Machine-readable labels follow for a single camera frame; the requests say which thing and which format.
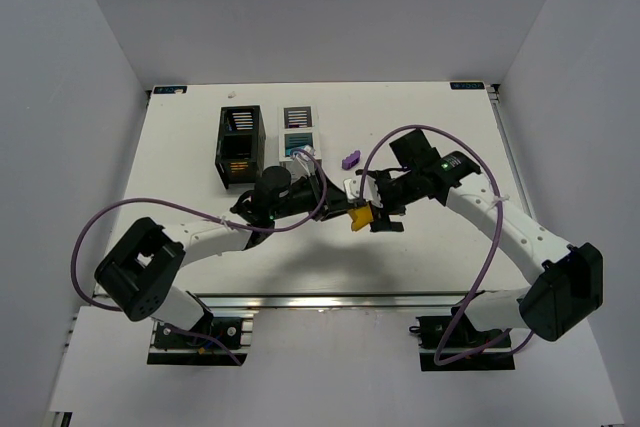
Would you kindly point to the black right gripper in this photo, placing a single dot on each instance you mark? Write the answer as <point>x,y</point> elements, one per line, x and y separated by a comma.
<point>385,198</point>

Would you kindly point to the blue corner label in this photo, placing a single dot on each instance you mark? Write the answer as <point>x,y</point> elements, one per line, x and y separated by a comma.
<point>169,90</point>
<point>467,85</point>

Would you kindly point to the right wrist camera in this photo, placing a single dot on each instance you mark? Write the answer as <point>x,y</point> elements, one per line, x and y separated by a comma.
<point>360,190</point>

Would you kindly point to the right blue corner label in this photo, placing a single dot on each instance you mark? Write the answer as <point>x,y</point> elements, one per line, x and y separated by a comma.
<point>467,85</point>

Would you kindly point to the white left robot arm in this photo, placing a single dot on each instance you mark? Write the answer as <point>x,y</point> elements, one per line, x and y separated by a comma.
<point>139,271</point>

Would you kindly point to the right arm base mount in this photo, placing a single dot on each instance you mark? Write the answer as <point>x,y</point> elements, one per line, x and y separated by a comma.
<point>428,331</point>

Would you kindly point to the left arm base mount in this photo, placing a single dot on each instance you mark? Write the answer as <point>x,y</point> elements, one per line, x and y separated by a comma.
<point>227,342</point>

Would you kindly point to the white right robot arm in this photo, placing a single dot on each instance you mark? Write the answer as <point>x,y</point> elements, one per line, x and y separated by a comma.
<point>565,281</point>

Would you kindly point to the purple stepped lego brick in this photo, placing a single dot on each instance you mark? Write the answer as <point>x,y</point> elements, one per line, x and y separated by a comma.
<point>351,160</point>

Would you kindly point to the yellow L-shaped lego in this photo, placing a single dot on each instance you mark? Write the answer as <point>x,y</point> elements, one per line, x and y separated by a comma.
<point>361,216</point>

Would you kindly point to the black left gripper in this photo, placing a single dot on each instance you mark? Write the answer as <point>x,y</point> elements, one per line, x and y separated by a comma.
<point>316,195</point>

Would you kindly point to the aluminium table front rail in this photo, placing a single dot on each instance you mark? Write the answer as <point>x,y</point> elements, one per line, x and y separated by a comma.
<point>331,301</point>

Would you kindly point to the white slotted container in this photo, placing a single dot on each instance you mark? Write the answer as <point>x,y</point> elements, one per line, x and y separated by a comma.
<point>298,129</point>

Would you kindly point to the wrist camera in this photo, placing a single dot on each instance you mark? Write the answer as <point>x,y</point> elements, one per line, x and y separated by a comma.
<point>360,190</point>
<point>305,153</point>

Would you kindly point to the black slotted container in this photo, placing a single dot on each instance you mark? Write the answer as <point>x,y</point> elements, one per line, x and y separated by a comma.
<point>241,138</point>

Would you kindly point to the left blue corner label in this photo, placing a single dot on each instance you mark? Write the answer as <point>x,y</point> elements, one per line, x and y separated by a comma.
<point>169,90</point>

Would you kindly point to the yellow orange lego piece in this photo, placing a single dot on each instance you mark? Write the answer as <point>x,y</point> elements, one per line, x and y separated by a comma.
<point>239,169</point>

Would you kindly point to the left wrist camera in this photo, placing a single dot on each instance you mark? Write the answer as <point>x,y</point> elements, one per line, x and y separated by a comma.
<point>305,153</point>

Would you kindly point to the teal long lego brick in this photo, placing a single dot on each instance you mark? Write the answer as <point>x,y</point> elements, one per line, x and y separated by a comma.
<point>292,140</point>

